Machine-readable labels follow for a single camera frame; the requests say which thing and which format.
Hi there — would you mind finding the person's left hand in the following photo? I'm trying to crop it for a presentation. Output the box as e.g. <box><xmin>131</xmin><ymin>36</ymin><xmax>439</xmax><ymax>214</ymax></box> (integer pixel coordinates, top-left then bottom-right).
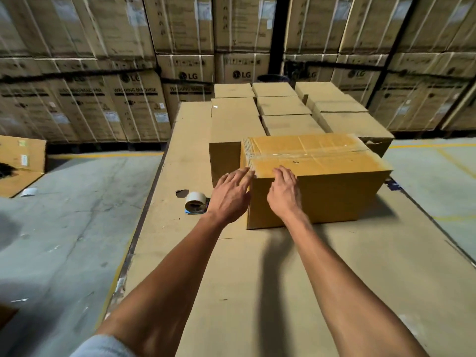
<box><xmin>206</xmin><ymin>168</ymin><xmax>256</xmax><ymax>226</ymax></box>

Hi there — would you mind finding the person's right hand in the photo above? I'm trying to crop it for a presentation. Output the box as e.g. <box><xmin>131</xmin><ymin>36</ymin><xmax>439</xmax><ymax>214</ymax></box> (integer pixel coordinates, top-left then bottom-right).
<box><xmin>267</xmin><ymin>165</ymin><xmax>304</xmax><ymax>220</ymax></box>

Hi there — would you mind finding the taped brown cardboard box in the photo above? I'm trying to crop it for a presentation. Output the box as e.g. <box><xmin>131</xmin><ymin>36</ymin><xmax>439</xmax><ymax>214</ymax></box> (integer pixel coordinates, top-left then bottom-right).
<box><xmin>240</xmin><ymin>133</ymin><xmax>394</xmax><ymax>230</ymax></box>

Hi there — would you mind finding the person's left forearm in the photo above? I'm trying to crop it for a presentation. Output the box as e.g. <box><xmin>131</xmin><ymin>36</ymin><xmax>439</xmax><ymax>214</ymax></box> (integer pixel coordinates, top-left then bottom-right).
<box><xmin>95</xmin><ymin>213</ymin><xmax>242</xmax><ymax>357</ymax></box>

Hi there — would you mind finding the person's right forearm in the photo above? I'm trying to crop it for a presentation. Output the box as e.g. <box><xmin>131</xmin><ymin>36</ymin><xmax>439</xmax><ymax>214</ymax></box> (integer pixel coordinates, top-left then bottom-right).
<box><xmin>277</xmin><ymin>210</ymin><xmax>429</xmax><ymax>357</ymax></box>

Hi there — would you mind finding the clear packing tape roll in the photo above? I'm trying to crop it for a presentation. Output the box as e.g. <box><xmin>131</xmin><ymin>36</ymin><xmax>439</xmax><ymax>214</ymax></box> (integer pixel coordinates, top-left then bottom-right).
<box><xmin>185</xmin><ymin>192</ymin><xmax>211</xmax><ymax>215</ymax></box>

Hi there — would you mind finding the group of plain cardboard boxes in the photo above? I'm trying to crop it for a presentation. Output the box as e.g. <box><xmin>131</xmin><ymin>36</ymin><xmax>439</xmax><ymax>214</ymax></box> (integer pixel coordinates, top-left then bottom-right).
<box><xmin>208</xmin><ymin>81</ymin><xmax>395</xmax><ymax>188</ymax></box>

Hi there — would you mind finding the large flat cardboard sheet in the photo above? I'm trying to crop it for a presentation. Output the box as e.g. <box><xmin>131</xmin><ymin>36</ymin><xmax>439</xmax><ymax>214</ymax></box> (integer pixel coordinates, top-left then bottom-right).
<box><xmin>95</xmin><ymin>101</ymin><xmax>476</xmax><ymax>357</ymax></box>

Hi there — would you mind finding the open cardboard box with label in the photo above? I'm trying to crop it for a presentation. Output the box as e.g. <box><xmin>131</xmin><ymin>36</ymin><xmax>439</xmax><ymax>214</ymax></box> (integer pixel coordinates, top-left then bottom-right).
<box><xmin>0</xmin><ymin>135</ymin><xmax>47</xmax><ymax>198</ymax></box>

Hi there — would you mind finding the grey shirt sleeve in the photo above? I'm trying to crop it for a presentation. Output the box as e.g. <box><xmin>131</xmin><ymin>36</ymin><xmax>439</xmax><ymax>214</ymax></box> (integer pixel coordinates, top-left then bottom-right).
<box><xmin>70</xmin><ymin>334</ymin><xmax>136</xmax><ymax>357</ymax></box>

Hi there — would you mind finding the black rack post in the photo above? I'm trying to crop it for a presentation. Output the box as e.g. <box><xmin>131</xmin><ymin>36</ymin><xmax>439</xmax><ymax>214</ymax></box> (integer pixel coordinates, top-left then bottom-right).
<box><xmin>268</xmin><ymin>0</ymin><xmax>291</xmax><ymax>83</ymax></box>

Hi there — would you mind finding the wall of large appliance cartons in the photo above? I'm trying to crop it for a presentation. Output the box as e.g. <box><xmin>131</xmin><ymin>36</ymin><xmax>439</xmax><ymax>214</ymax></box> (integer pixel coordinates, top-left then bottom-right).
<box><xmin>0</xmin><ymin>0</ymin><xmax>476</xmax><ymax>143</ymax></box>

